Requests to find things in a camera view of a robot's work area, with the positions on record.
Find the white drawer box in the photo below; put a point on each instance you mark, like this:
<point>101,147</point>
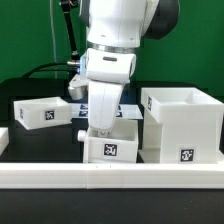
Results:
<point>120,146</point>
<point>42,112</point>

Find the white drawer cabinet frame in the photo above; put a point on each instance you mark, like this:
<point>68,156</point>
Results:
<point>181,125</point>

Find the marker tag sheet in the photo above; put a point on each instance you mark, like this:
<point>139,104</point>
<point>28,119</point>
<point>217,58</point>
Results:
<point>125,111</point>

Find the white left rail piece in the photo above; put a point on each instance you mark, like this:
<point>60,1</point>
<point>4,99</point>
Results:
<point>4,139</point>

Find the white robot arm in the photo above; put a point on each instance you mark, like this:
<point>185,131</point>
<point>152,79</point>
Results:
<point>115,30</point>

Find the white front rail fence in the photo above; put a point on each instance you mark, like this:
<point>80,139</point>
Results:
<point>103,176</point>

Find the white drawer box front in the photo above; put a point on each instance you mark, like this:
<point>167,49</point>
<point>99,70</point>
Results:
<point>120,146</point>

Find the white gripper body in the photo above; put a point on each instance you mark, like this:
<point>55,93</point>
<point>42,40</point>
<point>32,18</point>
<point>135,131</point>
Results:
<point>104,74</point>

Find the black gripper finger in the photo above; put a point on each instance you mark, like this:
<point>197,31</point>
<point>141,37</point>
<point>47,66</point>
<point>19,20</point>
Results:
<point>102,133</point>

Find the white drawer box rear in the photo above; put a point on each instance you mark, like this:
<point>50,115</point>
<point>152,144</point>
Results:
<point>42,112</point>

